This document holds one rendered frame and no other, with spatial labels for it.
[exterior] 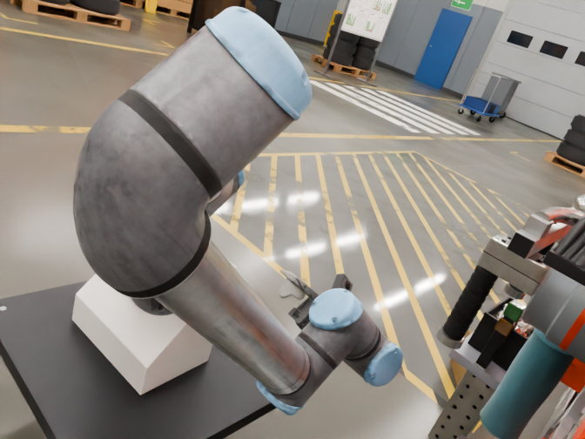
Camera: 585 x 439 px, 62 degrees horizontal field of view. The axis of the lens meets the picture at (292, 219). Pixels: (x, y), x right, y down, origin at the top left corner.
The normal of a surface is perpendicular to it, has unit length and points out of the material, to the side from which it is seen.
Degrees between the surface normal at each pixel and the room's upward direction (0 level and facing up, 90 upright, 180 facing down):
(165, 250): 92
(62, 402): 0
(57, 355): 0
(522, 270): 90
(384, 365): 79
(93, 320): 90
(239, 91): 66
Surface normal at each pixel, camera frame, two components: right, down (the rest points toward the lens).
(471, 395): -0.66, 0.12
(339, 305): -0.45, -0.73
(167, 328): -0.22, -0.49
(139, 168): 0.08, 0.15
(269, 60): 0.37, 0.01
